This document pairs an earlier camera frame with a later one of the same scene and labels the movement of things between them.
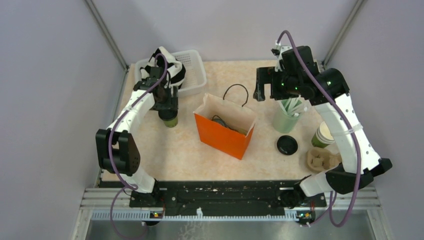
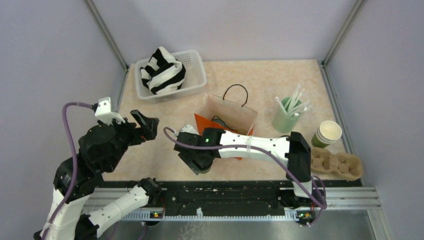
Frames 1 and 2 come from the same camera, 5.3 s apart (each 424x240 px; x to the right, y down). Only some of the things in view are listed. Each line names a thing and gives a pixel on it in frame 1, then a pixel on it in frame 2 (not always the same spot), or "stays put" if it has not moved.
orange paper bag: (224, 125) stays put
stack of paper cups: (323, 137) stays put
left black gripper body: (167, 102) -> (127, 134)
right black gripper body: (279, 82) -> (188, 160)
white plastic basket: (192, 61) stays put
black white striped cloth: (161, 58) stays put
